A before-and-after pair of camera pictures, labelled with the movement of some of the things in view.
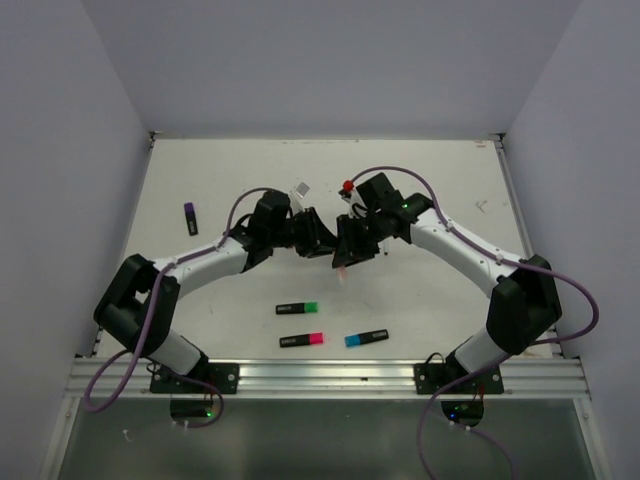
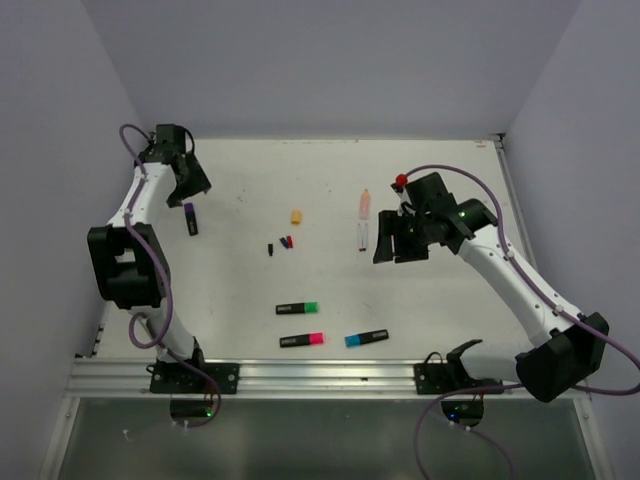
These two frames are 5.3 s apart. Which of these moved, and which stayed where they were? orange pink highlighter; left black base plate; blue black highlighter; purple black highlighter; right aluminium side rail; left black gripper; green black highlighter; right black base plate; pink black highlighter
Moved: left black gripper; orange pink highlighter
Stayed: left black base plate; blue black highlighter; right aluminium side rail; purple black highlighter; green black highlighter; right black base plate; pink black highlighter
